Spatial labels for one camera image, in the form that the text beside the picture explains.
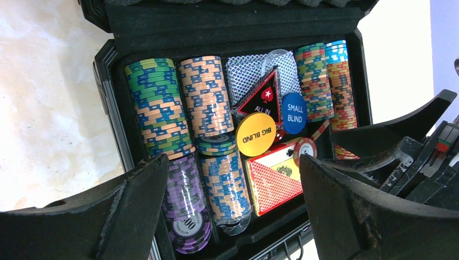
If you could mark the yellow round button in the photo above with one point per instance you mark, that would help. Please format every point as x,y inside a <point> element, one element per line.
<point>255,134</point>

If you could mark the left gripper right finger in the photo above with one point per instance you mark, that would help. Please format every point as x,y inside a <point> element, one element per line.
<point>353,220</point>

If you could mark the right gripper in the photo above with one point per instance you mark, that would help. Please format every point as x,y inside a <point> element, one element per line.
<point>393,159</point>

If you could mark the blue round button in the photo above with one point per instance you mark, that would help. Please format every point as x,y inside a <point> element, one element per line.
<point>294,113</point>

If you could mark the orange red chip row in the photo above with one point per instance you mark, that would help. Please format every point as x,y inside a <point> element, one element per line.
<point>338,69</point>

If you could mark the blue backed card deck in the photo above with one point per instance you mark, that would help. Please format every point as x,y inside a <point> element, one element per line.
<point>242,73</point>

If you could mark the red white chip in case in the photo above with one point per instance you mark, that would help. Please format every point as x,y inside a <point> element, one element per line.
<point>320,130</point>

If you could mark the red playing card box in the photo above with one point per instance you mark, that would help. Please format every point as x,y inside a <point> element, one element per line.
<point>273,177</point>

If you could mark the purple chip row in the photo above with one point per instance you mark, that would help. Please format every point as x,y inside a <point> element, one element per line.
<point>184,207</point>

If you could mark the red black triangle marker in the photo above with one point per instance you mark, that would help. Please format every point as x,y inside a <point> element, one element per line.
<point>263,97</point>

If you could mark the red white chip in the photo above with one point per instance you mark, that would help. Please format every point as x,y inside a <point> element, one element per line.
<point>320,130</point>
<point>304,146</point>

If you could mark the green multicolour chip row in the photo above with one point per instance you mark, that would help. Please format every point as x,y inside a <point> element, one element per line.
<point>314,81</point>

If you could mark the green blue chip row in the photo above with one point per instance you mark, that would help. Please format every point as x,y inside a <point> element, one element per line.
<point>154,88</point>

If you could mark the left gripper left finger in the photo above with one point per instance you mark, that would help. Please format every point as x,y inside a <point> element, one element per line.
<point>113,220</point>

